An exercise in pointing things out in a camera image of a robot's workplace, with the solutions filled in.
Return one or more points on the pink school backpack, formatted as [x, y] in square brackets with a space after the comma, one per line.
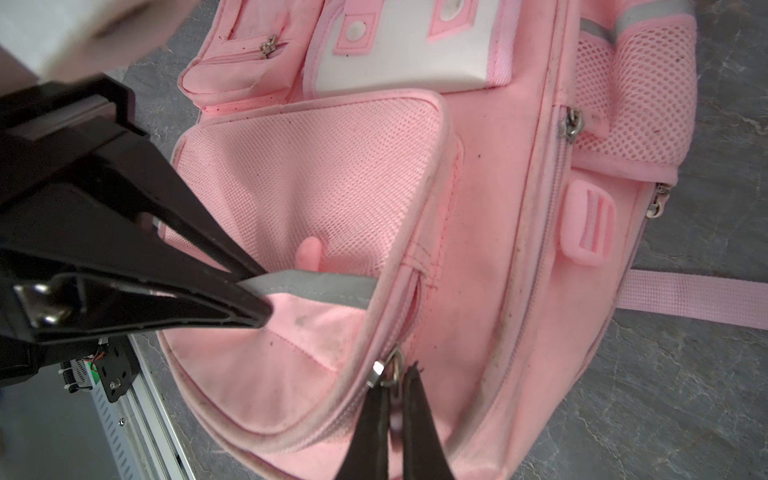
[457, 184]

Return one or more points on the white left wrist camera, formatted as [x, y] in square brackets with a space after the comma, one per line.
[69, 40]

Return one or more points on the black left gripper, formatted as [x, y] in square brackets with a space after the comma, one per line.
[130, 175]

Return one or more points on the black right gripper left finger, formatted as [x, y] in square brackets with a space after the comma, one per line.
[367, 455]

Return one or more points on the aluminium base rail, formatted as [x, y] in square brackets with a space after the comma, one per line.
[135, 422]

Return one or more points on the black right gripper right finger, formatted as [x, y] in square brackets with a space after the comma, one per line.
[423, 455]

